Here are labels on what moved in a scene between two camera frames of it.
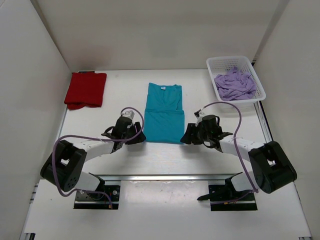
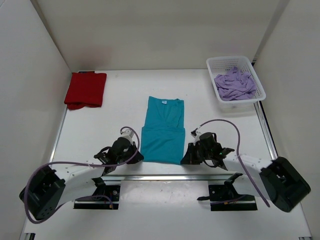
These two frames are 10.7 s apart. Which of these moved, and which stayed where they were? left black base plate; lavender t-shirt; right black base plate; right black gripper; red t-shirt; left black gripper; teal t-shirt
Moved: left black gripper; right black gripper; teal t-shirt
Stayed: right black base plate; lavender t-shirt; red t-shirt; left black base plate
